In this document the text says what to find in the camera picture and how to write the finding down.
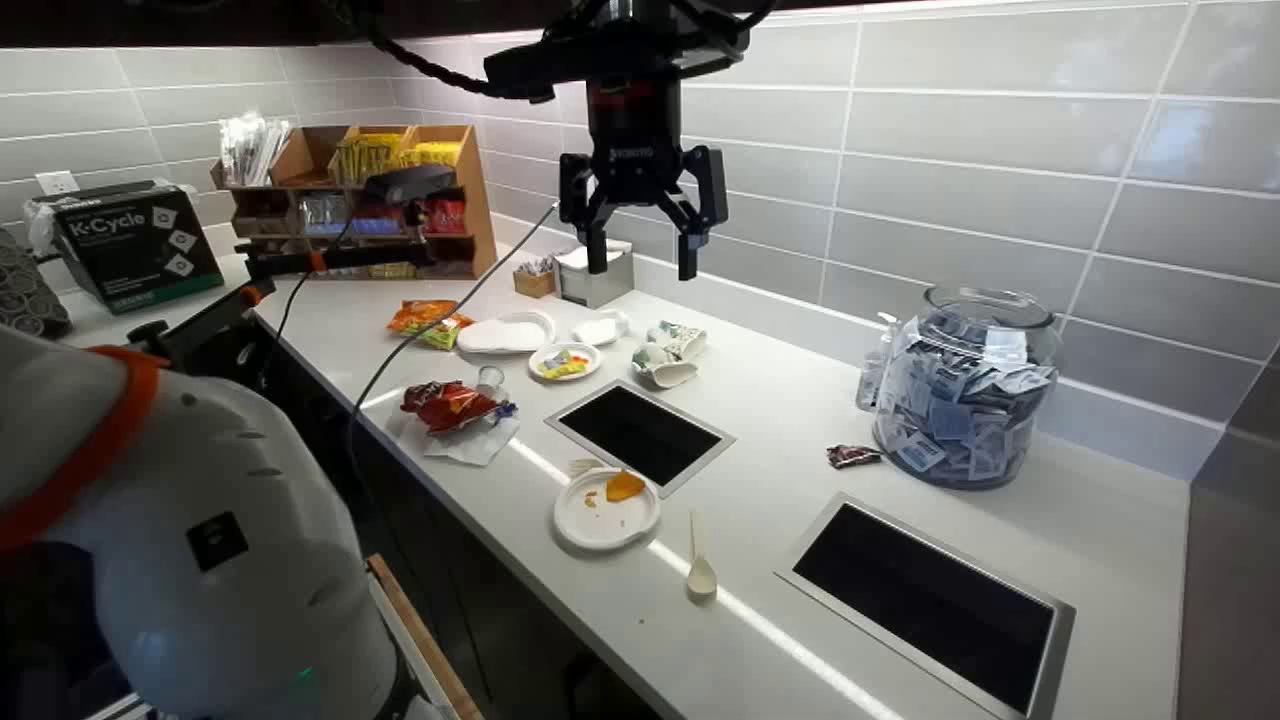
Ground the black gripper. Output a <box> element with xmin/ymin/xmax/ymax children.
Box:
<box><xmin>557</xmin><ymin>114</ymin><xmax>732</xmax><ymax>285</ymax></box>

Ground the white napkin dispenser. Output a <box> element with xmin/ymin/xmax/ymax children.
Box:
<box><xmin>552</xmin><ymin>238</ymin><xmax>642</xmax><ymax>313</ymax></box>

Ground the small brown box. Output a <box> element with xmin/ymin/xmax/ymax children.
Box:
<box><xmin>512</xmin><ymin>256</ymin><xmax>560</xmax><ymax>301</ymax></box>

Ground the white napkin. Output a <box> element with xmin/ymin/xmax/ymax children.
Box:
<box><xmin>573</xmin><ymin>313</ymin><xmax>633</xmax><ymax>353</ymax></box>

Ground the crushed patterned paper cup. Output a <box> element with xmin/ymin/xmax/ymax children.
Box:
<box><xmin>637</xmin><ymin>317</ymin><xmax>714</xmax><ymax>373</ymax></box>

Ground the wooden condiment organizer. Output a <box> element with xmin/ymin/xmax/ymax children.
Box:
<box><xmin>229</xmin><ymin>121</ymin><xmax>499</xmax><ymax>285</ymax></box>

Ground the right snack bag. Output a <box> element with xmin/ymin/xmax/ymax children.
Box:
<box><xmin>633</xmin><ymin>353</ymin><xmax>699</xmax><ymax>396</ymax></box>

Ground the small plate with yellow food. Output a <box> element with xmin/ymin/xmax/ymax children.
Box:
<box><xmin>526</xmin><ymin>336</ymin><xmax>608</xmax><ymax>387</ymax></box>

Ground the flat white plate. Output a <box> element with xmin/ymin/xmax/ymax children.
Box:
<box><xmin>458</xmin><ymin>313</ymin><xmax>557</xmax><ymax>359</ymax></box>

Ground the black device on organizer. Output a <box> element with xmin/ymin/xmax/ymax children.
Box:
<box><xmin>359</xmin><ymin>166</ymin><xmax>461</xmax><ymax>210</ymax></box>

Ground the orange chip bag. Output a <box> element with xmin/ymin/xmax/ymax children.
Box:
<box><xmin>384</xmin><ymin>295</ymin><xmax>474</xmax><ymax>353</ymax></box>

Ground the red snack bag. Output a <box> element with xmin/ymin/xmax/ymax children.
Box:
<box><xmin>396</xmin><ymin>376</ymin><xmax>505</xmax><ymax>437</ymax></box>

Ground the clear plastic bag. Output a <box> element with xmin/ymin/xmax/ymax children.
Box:
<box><xmin>384</xmin><ymin>366</ymin><xmax>526</xmax><ymax>471</ymax></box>

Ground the white paper plate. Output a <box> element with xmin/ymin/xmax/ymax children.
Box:
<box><xmin>550</xmin><ymin>462</ymin><xmax>666</xmax><ymax>558</ymax></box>

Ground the dark candy wrapper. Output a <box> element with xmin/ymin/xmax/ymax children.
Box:
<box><xmin>824</xmin><ymin>442</ymin><xmax>883</xmax><ymax>471</ymax></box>

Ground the glass jar of packets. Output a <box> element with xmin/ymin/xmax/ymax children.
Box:
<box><xmin>871</xmin><ymin>281</ymin><xmax>1063</xmax><ymax>491</ymax></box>

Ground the crumpled white bag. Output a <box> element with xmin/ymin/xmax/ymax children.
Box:
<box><xmin>213</xmin><ymin>108</ymin><xmax>293</xmax><ymax>194</ymax></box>

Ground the black box device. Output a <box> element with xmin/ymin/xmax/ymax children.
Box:
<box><xmin>124</xmin><ymin>275</ymin><xmax>280</xmax><ymax>379</ymax></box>

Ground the wooden cart top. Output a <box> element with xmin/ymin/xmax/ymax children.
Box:
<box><xmin>366</xmin><ymin>551</ymin><xmax>484</xmax><ymax>720</ymax></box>

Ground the black K-Cycle box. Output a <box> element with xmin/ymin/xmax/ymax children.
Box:
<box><xmin>54</xmin><ymin>184</ymin><xmax>229</xmax><ymax>317</ymax></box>

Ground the dark keyboard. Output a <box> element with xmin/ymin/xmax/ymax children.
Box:
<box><xmin>0</xmin><ymin>226</ymin><xmax>72</xmax><ymax>346</ymax></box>

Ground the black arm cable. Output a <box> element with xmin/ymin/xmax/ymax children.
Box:
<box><xmin>349</xmin><ymin>0</ymin><xmax>557</xmax><ymax>108</ymax></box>

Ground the thin black cable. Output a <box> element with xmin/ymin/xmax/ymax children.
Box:
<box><xmin>349</xmin><ymin>197</ymin><xmax>560</xmax><ymax>466</ymax></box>

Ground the white wall outlet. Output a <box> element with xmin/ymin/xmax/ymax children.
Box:
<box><xmin>33</xmin><ymin>166</ymin><xmax>86</xmax><ymax>200</ymax></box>

